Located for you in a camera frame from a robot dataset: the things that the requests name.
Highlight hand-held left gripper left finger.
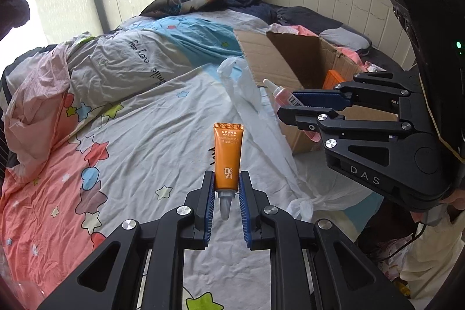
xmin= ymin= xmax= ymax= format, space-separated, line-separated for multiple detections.
xmin=36 ymin=170 xmax=215 ymax=310

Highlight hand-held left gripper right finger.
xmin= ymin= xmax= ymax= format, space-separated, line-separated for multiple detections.
xmin=238 ymin=170 xmax=416 ymax=310

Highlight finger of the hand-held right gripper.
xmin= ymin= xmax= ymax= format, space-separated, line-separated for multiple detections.
xmin=278 ymin=104 xmax=420 ymax=193
xmin=292 ymin=71 xmax=423 ymax=115

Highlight pink cream tube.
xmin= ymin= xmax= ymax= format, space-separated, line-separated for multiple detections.
xmin=263 ymin=78 xmax=309 ymax=108

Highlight orange cardboard box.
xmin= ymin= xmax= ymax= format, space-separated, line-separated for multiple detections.
xmin=323 ymin=69 xmax=344 ymax=90

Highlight orange cream tube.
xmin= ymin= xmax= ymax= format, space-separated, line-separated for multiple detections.
xmin=212 ymin=122 xmax=245 ymax=221

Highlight brown cardboard box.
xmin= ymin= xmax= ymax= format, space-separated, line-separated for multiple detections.
xmin=233 ymin=27 xmax=398 ymax=155

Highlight white plastic bag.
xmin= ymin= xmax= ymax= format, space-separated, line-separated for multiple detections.
xmin=217 ymin=58 xmax=384 ymax=221

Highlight grey pillow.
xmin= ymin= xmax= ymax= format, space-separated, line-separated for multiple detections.
xmin=320 ymin=27 xmax=371 ymax=53

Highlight pink patterned cloth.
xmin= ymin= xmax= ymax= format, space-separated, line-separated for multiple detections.
xmin=268 ymin=23 xmax=310 ymax=37

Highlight star-print bed sheet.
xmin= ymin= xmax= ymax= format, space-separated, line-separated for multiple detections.
xmin=0 ymin=59 xmax=386 ymax=310

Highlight dark blue cloth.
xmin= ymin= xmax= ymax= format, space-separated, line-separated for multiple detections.
xmin=220 ymin=0 xmax=349 ymax=35

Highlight star-print quilt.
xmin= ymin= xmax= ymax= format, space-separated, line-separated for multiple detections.
xmin=2 ymin=10 xmax=255 ymax=136

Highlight black cable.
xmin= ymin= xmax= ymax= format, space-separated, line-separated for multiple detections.
xmin=374 ymin=223 xmax=427 ymax=263

